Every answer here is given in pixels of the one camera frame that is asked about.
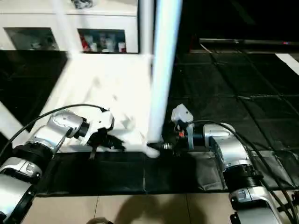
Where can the long black bar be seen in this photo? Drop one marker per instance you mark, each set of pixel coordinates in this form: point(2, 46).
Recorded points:
point(252, 42)

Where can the flat white board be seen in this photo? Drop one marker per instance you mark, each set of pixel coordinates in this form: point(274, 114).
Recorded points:
point(289, 61)

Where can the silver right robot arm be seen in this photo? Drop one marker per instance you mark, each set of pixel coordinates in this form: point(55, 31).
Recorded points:
point(233, 154)

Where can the white glass-door cabinet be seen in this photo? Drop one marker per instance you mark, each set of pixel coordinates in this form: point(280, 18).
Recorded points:
point(103, 25)

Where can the black work mat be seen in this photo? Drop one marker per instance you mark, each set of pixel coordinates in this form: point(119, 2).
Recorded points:
point(224, 140)

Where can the dark object on cabinet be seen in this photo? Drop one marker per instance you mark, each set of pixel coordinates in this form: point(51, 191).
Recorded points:
point(83, 3)

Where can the dark rounded object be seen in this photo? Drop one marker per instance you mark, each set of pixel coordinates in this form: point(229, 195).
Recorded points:
point(100, 220)

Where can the white plastic table top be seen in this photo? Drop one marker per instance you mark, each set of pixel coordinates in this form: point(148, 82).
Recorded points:
point(103, 88)

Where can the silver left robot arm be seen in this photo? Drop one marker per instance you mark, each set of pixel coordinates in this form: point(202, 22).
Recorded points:
point(46, 144)

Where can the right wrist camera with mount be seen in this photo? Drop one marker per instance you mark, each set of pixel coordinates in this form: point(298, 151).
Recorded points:
point(182, 115)

